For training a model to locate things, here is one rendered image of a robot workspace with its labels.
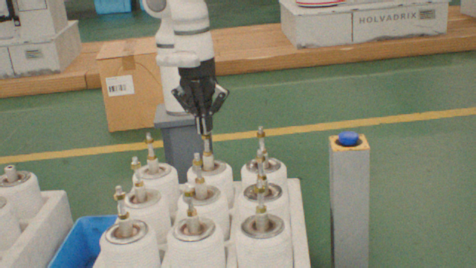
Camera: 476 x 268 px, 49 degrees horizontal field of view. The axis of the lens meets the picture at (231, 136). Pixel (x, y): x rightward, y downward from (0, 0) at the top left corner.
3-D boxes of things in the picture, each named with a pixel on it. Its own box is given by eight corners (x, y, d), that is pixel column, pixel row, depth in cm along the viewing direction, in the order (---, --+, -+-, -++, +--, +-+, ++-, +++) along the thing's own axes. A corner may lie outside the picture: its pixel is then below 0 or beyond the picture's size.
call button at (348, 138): (337, 141, 105) (336, 131, 104) (357, 139, 104) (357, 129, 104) (339, 148, 101) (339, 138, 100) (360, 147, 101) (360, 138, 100)
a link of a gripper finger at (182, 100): (179, 84, 108) (198, 105, 108) (175, 89, 109) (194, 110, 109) (172, 88, 106) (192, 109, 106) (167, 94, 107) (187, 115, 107)
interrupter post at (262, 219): (252, 228, 89) (251, 212, 88) (262, 222, 90) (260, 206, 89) (263, 233, 87) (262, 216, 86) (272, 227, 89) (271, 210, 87)
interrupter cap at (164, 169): (129, 174, 113) (129, 172, 113) (158, 162, 118) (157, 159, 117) (150, 184, 108) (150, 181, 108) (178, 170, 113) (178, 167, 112)
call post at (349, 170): (331, 263, 118) (328, 137, 106) (362, 263, 117) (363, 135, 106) (335, 284, 111) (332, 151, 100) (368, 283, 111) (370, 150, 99)
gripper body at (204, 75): (222, 49, 103) (227, 94, 107) (187, 48, 107) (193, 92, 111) (203, 59, 97) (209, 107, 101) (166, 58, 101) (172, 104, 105)
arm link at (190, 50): (154, 67, 98) (149, 34, 96) (186, 52, 107) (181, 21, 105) (195, 68, 94) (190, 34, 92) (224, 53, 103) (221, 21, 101)
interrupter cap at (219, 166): (193, 162, 115) (193, 159, 115) (227, 161, 115) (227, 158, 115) (189, 178, 108) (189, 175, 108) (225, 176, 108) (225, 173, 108)
